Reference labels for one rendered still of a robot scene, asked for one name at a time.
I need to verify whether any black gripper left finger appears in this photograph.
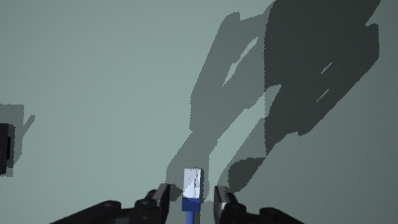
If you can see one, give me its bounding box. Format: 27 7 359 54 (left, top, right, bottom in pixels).
50 183 170 224

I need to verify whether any blue cable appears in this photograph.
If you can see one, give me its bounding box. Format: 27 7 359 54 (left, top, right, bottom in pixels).
186 212 195 224

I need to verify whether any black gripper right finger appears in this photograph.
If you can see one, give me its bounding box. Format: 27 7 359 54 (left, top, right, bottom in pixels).
213 186 305 224

